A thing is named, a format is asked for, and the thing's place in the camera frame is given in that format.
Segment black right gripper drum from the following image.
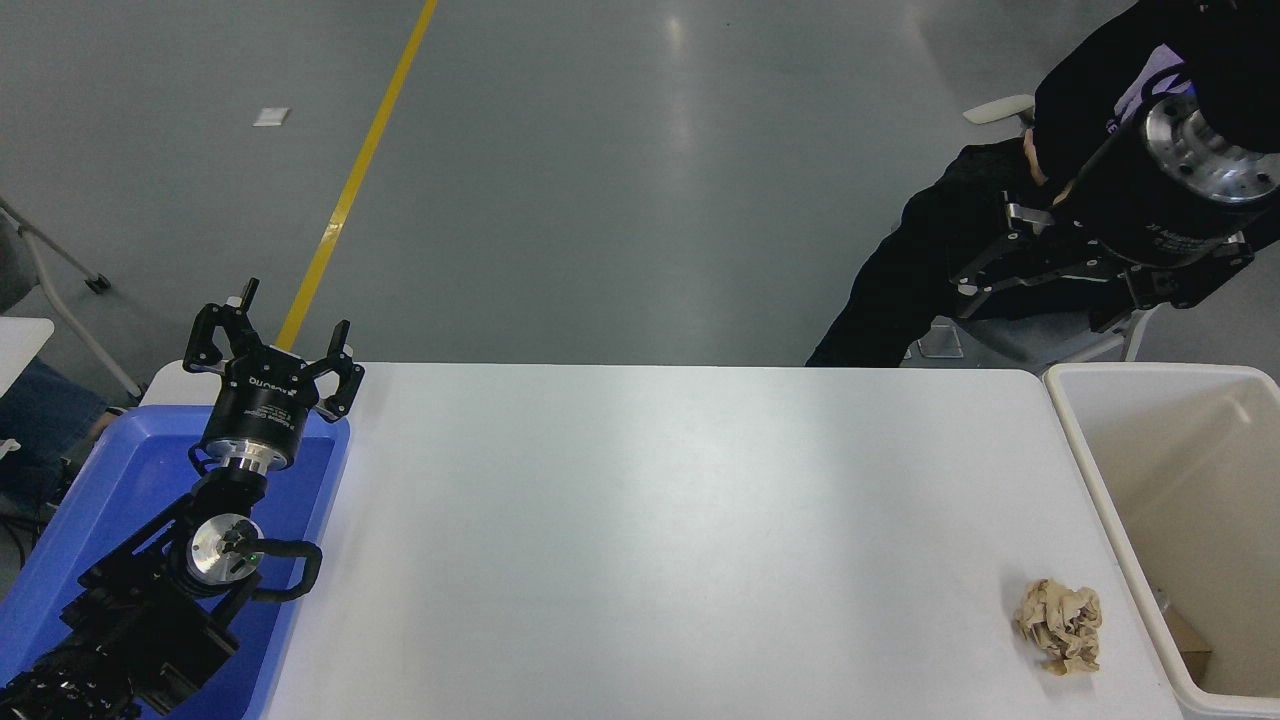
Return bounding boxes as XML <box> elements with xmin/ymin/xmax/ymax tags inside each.
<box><xmin>1058</xmin><ymin>108</ymin><xmax>1280</xmax><ymax>269</ymax></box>

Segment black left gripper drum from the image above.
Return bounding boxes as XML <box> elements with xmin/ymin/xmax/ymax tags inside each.
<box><xmin>202</xmin><ymin>346</ymin><xmax>323</xmax><ymax>461</ymax></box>

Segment tan paper ball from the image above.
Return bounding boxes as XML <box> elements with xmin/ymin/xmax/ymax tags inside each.
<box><xmin>1013</xmin><ymin>578</ymin><xmax>1104</xmax><ymax>677</ymax></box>

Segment seated person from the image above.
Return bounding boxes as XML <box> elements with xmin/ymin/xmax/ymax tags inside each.
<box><xmin>805</xmin><ymin>0</ymin><xmax>1280</xmax><ymax>368</ymax></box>

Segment grey chair with white armrest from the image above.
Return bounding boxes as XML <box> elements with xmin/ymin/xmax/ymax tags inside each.
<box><xmin>905</xmin><ymin>93</ymin><xmax>1161</xmax><ymax>368</ymax></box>

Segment blue plastic tray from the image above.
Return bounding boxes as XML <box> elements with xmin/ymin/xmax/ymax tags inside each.
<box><xmin>0</xmin><ymin>405</ymin><xmax>351</xmax><ymax>720</ymax></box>

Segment small white side table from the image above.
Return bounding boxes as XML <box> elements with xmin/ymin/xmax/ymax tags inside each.
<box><xmin>0</xmin><ymin>317</ymin><xmax>56</xmax><ymax>397</ymax></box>

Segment large pale plastic bin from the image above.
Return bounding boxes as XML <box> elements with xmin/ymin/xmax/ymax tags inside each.
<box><xmin>1043</xmin><ymin>362</ymin><xmax>1280</xmax><ymax>720</ymax></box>

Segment brown cardboard piece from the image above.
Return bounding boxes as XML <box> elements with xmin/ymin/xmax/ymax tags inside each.
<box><xmin>1160</xmin><ymin>600</ymin><xmax>1214</xmax><ymax>683</ymax></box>

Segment grey folding metal frame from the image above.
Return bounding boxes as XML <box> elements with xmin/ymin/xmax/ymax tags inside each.
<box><xmin>0</xmin><ymin>195</ymin><xmax>147</xmax><ymax>401</ymax></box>

